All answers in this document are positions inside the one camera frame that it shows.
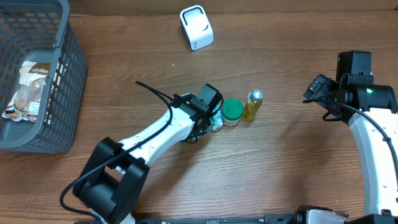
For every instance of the green white can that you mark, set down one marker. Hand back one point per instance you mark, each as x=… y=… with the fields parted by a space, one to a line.
x=231 y=112

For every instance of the white barcode scanner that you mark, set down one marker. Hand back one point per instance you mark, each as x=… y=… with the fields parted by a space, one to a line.
x=196 y=27

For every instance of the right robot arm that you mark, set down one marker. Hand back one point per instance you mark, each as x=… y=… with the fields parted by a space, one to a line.
x=370 y=111

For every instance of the yellow drink bottle grey cap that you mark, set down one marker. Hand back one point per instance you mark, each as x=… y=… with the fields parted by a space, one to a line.
x=252 y=104

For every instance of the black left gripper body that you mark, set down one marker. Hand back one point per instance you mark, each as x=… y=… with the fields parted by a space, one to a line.
x=204 y=124

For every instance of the dark grey plastic basket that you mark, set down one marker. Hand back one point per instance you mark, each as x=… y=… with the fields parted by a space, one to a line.
x=40 y=31

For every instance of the brown white snack bag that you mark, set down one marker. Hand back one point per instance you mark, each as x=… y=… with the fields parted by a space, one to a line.
x=25 y=103

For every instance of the teal white tissue pack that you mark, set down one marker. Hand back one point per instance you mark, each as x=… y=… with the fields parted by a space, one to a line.
x=216 y=120

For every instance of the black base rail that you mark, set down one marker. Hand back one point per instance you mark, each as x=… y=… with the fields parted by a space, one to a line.
x=266 y=219

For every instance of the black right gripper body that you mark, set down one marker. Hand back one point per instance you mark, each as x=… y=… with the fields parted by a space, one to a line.
x=319 y=89

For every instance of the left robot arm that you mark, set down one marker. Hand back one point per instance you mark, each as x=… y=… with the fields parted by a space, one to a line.
x=114 y=175

